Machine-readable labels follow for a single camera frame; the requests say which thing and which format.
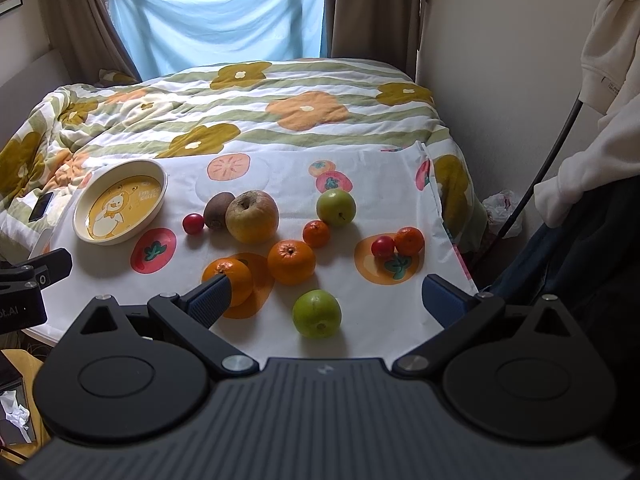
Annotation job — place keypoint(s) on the brown kiwi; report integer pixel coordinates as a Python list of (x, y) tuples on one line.
[(216, 209)]

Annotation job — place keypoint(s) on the white fruit print cloth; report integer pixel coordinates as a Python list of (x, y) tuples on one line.
[(381, 300)]

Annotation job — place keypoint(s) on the white plastic bag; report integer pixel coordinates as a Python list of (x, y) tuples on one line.
[(499, 208)]

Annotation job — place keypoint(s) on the black smartphone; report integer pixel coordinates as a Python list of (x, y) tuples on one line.
[(40, 207)]

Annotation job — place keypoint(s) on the dark blue jeans hanging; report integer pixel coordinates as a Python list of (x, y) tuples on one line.
[(591, 262)]

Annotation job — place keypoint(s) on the cream duck print bowl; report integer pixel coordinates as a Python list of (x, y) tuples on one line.
[(120, 203)]

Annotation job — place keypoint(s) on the green apple back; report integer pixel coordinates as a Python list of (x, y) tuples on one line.
[(336, 208)]

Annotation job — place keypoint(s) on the small tangerine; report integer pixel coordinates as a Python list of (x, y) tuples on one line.
[(409, 241), (316, 234)]

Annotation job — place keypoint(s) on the light blue window cloth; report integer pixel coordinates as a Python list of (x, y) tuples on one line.
[(163, 37)]

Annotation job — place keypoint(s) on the green apple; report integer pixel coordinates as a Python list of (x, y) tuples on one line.
[(317, 314), (336, 208)]

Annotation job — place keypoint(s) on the large yellow-red apple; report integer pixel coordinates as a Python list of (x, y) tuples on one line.
[(253, 218)]

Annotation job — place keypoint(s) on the green apple front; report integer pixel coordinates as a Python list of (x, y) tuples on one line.
[(317, 314)]

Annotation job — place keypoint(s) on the red cherry tomato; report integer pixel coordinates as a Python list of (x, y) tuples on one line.
[(193, 224), (383, 247)]

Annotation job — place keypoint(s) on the grey bed headboard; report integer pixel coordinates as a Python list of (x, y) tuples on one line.
[(26, 89)]

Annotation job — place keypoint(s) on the brown curtain left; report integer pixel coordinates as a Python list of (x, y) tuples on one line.
[(85, 37)]

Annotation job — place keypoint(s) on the brown curtain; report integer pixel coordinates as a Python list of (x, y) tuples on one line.
[(386, 31), (85, 37)]

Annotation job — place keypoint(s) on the black coat rack pole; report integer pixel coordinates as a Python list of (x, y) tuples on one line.
[(544, 168)]

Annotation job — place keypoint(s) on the cream hoodie hanging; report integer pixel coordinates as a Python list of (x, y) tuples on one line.
[(610, 86)]

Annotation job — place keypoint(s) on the large orange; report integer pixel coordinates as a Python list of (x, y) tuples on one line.
[(291, 262)]

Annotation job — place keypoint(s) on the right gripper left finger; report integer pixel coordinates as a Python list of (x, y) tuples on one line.
[(187, 319)]

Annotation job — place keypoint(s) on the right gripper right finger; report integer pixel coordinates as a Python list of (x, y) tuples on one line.
[(462, 317)]

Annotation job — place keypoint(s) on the floral pillow by window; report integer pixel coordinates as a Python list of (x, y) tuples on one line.
[(108, 78)]

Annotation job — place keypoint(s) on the floral striped duvet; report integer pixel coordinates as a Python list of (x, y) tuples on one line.
[(206, 110)]

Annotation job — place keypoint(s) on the brown curtain right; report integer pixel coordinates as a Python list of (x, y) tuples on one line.
[(386, 31)]

